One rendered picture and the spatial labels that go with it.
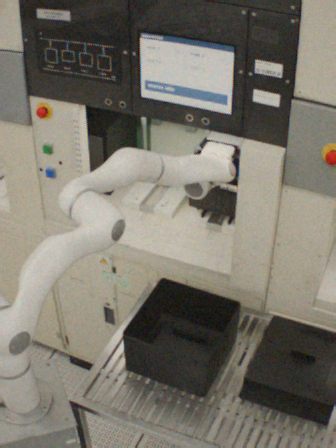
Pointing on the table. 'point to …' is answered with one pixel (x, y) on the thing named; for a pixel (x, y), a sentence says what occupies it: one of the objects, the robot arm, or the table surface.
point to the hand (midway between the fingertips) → (226, 141)
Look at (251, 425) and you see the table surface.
